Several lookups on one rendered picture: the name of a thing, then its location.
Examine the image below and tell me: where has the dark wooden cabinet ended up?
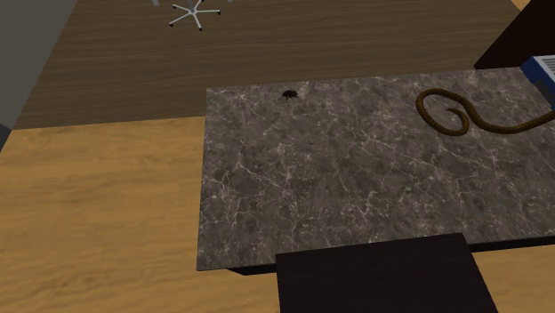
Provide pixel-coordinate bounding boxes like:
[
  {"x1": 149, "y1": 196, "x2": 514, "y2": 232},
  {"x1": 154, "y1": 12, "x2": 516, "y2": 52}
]
[{"x1": 473, "y1": 0, "x2": 555, "y2": 71}]

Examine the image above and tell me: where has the dark robot stand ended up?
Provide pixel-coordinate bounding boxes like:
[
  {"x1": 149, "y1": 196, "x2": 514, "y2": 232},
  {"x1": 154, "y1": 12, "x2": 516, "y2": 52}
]
[{"x1": 275, "y1": 232, "x2": 499, "y2": 313}]

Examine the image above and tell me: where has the brown toy snake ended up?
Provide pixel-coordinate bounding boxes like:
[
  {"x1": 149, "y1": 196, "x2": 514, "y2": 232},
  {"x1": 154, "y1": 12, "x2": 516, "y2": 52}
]
[{"x1": 414, "y1": 88, "x2": 555, "y2": 137}]

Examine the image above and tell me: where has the blue and white box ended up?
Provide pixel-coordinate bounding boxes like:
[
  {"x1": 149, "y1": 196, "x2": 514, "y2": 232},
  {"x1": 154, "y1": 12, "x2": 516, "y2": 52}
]
[{"x1": 519, "y1": 54, "x2": 555, "y2": 110}]

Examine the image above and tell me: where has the white office chair base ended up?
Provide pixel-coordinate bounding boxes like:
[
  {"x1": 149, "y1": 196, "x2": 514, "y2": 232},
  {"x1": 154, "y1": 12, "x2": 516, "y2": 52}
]
[{"x1": 168, "y1": 0, "x2": 221, "y2": 32}]

